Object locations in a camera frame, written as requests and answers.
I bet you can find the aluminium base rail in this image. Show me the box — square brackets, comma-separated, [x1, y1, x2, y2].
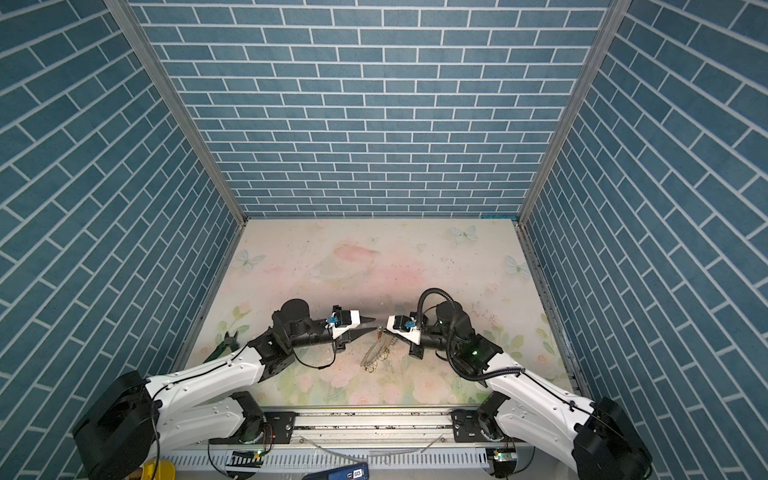
[162, 406, 537, 478]

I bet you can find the blue stapler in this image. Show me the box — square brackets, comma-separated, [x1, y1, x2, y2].
[302, 463, 370, 480]

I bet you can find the yellow tape dispenser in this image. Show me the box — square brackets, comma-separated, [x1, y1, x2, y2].
[140, 459, 176, 480]

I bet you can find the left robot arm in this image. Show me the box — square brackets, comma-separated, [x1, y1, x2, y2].
[72, 299, 375, 479]

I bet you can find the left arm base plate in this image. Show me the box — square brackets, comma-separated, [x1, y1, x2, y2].
[210, 411, 297, 447]

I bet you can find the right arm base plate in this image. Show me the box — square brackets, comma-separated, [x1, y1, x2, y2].
[450, 409, 512, 443]

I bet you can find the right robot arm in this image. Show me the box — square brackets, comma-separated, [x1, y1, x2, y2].
[387, 288, 653, 479]

